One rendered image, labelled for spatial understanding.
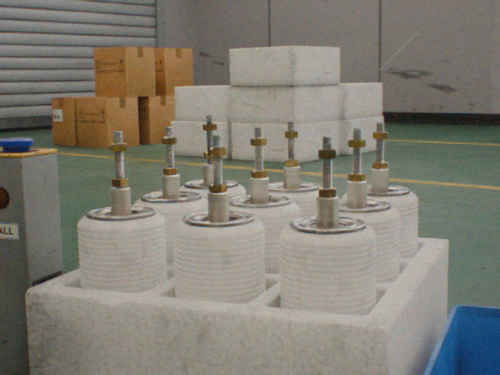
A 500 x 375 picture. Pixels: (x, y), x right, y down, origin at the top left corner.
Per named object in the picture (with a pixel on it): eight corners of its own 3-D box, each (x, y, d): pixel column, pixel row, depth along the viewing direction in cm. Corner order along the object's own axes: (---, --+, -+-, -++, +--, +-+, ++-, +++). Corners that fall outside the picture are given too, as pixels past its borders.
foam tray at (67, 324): (387, 519, 69) (388, 328, 66) (33, 449, 84) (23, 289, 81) (446, 367, 105) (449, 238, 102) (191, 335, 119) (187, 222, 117)
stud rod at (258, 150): (254, 191, 90) (253, 127, 89) (255, 190, 91) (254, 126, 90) (263, 191, 90) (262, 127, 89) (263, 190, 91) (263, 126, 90)
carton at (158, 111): (178, 141, 495) (176, 94, 491) (151, 143, 477) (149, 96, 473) (146, 139, 514) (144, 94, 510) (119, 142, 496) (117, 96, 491)
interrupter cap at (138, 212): (75, 216, 85) (74, 210, 85) (135, 209, 89) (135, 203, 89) (105, 226, 79) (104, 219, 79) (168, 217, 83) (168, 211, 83)
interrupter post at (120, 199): (106, 216, 84) (105, 187, 84) (126, 214, 86) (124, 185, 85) (116, 220, 83) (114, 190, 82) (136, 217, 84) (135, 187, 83)
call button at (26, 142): (19, 157, 91) (18, 140, 91) (-8, 156, 93) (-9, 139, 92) (40, 154, 95) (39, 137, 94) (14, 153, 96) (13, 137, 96)
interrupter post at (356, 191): (359, 212, 85) (359, 182, 84) (341, 210, 86) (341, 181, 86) (371, 209, 86) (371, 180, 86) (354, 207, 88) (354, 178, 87)
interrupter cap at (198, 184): (240, 183, 109) (240, 178, 109) (236, 191, 102) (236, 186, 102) (188, 184, 110) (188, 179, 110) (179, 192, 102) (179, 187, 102)
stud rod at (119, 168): (126, 199, 84) (123, 131, 83) (123, 201, 83) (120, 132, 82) (118, 199, 85) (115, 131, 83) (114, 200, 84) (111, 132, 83)
